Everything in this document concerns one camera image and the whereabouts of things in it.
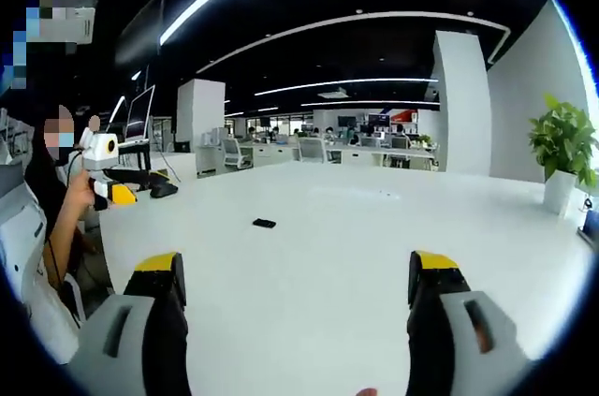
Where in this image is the white worn device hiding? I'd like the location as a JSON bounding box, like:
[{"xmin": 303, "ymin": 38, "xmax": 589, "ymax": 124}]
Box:
[{"xmin": 0, "ymin": 166, "xmax": 49, "ymax": 303}]

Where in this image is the blue box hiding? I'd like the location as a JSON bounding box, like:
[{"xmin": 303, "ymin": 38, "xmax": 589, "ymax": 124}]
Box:
[{"xmin": 577, "ymin": 223, "xmax": 599, "ymax": 246}]

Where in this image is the white vented device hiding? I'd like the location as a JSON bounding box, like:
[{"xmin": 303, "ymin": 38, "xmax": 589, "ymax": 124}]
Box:
[{"xmin": 69, "ymin": 0, "xmax": 99, "ymax": 46}]

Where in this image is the person's left hand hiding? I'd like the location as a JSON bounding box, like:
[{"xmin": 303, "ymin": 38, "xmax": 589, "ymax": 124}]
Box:
[{"xmin": 69, "ymin": 169, "xmax": 102, "ymax": 219}]

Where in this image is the dark grey pouch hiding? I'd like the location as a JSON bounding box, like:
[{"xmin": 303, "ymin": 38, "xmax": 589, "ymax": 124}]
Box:
[{"xmin": 148, "ymin": 179, "xmax": 180, "ymax": 199}]

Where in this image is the person's white shirt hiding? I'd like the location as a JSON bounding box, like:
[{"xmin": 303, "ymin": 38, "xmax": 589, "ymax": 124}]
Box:
[{"xmin": 13, "ymin": 269, "xmax": 81, "ymax": 365}]

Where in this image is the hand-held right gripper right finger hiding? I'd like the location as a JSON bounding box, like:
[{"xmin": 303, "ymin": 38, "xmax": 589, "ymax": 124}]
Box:
[{"xmin": 405, "ymin": 249, "xmax": 534, "ymax": 396}]

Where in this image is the black monitor stand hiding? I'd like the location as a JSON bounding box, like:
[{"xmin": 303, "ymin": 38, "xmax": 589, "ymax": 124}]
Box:
[{"xmin": 116, "ymin": 140, "xmax": 153, "ymax": 172}]

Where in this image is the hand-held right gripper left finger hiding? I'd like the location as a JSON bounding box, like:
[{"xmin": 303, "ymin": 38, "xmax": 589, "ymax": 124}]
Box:
[{"xmin": 69, "ymin": 252, "xmax": 192, "ymax": 396}]

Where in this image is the green potted plant white pot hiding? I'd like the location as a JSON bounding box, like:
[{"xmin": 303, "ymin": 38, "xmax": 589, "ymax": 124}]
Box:
[{"xmin": 527, "ymin": 93, "xmax": 599, "ymax": 217}]

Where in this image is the large monitor screen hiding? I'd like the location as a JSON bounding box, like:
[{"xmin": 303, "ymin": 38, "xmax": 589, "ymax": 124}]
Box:
[{"xmin": 124, "ymin": 84, "xmax": 156, "ymax": 143}]

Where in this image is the row of white office desks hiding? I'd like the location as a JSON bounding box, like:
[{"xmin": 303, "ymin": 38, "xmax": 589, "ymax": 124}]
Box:
[{"xmin": 327, "ymin": 142, "xmax": 441, "ymax": 171}]

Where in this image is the white office chair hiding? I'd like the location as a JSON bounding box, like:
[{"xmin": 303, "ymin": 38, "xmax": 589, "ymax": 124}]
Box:
[
  {"xmin": 299, "ymin": 138, "xmax": 328, "ymax": 163},
  {"xmin": 222, "ymin": 138, "xmax": 242, "ymax": 169}
]

